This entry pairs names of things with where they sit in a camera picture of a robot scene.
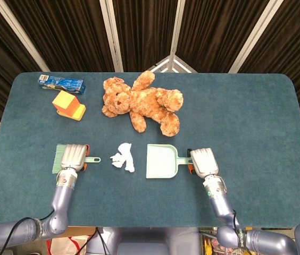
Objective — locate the grey robot torso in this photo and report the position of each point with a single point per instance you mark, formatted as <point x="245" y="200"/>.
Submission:
<point x="142" y="241"/>

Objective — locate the flat yellow sponge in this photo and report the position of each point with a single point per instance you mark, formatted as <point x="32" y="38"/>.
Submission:
<point x="78" y="112"/>

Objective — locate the brown teddy bear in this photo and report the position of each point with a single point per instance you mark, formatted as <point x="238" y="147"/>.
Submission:
<point x="142" y="102"/>

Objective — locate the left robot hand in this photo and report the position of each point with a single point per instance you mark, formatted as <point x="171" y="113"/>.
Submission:
<point x="73" y="156"/>

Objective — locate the white screen frame post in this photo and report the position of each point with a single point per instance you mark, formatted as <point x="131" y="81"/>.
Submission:
<point x="22" y="37"/>
<point x="253" y="37"/>
<point x="111" y="34"/>
<point x="176" y="32"/>

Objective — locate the red white plastic bag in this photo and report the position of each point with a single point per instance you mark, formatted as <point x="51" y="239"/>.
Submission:
<point x="67" y="245"/>

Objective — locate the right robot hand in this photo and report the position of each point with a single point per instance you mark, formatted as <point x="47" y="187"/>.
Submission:
<point x="204" y="162"/>

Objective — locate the mint green dustpan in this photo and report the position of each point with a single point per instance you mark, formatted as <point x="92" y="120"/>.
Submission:
<point x="160" y="162"/>

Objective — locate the white paper piece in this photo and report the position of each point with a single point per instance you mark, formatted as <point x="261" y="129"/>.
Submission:
<point x="116" y="160"/>

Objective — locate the mint green hand broom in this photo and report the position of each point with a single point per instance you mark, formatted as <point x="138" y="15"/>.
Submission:
<point x="58" y="159"/>

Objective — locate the blue cardboard box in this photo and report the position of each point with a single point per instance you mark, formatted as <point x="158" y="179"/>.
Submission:
<point x="62" y="83"/>

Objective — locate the blue felt table mat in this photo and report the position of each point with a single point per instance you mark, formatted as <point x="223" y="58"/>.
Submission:
<point x="245" y="119"/>

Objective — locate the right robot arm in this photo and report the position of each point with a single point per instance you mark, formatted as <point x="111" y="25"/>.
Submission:
<point x="221" y="199"/>

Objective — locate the brown cardboard box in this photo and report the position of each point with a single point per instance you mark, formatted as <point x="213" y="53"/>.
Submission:
<point x="81" y="231"/>

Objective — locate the orange yellow sponge block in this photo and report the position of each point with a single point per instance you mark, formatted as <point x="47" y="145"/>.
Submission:
<point x="65" y="101"/>

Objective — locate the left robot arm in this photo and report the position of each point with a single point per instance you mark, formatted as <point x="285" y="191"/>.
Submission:
<point x="59" y="202"/>

